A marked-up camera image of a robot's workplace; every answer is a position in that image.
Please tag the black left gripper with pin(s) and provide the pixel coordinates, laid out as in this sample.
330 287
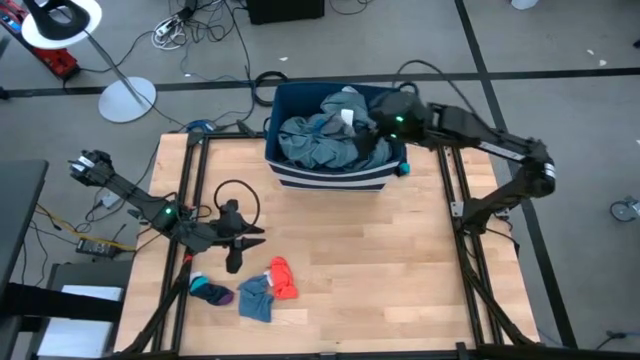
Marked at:
210 237

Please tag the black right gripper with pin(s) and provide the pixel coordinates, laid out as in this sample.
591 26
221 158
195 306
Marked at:
400 112

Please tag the small teal cloth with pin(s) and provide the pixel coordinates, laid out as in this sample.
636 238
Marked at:
403 168

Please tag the dark grey garment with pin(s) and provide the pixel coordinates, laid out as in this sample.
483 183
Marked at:
337 104

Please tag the pale pink garment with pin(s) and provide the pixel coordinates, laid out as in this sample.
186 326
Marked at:
349 90

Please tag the teal blue garment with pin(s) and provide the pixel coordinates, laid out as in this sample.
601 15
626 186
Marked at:
310 145

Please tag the teal and purple sock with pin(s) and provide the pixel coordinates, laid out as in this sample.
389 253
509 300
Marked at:
215 294

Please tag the small red garment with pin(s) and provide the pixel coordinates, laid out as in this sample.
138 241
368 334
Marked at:
282 280

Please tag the small blue-grey garment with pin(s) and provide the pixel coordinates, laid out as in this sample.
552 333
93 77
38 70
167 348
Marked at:
252 300

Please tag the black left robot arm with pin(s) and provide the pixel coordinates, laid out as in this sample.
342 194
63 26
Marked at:
125 192

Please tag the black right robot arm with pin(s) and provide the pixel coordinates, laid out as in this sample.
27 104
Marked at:
500 142

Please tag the navy white striped basket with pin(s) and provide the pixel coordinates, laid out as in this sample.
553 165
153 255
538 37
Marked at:
330 180

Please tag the grey power adapter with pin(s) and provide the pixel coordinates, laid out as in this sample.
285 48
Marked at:
111 200

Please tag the black power adapter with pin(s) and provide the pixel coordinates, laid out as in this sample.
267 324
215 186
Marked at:
97 247

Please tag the black box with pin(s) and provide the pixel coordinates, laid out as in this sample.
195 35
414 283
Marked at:
285 11

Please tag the white lamp stand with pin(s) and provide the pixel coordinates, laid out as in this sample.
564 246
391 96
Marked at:
127 100

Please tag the grey white cabinet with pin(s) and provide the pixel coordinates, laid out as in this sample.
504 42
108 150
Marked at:
80 340

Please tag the white object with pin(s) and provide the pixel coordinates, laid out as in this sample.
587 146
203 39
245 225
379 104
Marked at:
524 4

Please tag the black desk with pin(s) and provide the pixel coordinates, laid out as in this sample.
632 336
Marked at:
20 215

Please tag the white power strip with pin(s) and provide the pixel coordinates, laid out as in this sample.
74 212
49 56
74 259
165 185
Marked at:
165 29

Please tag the red tool box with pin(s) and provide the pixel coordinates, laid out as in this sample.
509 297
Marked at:
57 62

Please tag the grey caster wheel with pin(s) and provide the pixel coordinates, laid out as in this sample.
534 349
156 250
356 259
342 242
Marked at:
624 211

